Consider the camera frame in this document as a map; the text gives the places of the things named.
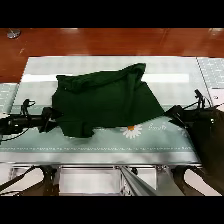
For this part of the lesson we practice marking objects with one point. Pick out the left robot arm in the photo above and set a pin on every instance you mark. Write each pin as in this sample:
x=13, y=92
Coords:
x=13, y=122

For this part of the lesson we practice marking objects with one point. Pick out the silver frame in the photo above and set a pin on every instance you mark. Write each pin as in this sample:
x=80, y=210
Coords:
x=140, y=186

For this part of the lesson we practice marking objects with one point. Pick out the dark green T-shirt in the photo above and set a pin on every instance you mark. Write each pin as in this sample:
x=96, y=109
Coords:
x=106, y=100

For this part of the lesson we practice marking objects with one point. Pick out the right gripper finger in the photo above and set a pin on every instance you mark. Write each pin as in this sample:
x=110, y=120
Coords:
x=178, y=121
x=175, y=111

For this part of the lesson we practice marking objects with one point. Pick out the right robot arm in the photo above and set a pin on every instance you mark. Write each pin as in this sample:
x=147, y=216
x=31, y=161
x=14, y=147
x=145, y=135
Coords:
x=210, y=143

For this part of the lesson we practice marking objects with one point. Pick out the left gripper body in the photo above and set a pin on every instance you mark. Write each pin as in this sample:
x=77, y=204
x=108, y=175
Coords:
x=39, y=122

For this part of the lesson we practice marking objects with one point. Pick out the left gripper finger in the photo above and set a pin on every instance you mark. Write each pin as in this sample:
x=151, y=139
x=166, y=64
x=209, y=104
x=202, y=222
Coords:
x=51, y=112
x=47, y=126

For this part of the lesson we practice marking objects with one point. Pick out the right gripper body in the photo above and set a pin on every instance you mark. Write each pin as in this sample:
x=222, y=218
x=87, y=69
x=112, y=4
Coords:
x=186, y=117

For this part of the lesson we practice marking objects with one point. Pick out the silver round disc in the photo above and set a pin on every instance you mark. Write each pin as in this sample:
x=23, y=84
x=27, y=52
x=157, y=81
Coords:
x=13, y=33

